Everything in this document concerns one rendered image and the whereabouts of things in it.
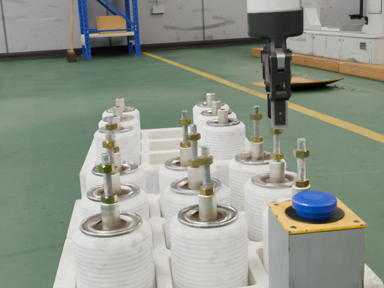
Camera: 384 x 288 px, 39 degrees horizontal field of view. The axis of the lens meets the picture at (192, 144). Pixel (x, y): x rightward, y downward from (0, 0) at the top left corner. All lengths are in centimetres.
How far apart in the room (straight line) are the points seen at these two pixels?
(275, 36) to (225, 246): 28
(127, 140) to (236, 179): 34
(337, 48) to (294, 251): 378
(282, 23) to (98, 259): 37
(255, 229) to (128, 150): 45
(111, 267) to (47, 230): 73
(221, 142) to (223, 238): 55
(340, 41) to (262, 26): 346
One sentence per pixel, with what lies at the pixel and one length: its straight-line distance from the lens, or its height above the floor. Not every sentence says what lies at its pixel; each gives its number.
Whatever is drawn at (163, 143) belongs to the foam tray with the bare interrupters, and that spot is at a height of 17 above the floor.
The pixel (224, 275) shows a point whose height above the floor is 19.
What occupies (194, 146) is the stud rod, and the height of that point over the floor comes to 31.
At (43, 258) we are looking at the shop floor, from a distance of 122.
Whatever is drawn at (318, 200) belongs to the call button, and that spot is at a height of 33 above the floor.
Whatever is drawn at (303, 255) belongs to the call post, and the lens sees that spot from 49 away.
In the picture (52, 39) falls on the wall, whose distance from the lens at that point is 680.
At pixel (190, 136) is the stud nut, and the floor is 33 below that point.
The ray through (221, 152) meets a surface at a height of 20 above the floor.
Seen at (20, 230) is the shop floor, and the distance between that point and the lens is 139.
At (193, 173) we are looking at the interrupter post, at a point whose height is 27.
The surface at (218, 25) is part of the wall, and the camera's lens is 714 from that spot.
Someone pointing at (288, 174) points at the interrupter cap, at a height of 25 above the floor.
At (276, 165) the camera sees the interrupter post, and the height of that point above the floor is 28.
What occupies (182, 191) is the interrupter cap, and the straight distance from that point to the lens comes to 76.
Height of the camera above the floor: 50
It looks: 14 degrees down
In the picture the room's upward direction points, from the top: 3 degrees counter-clockwise
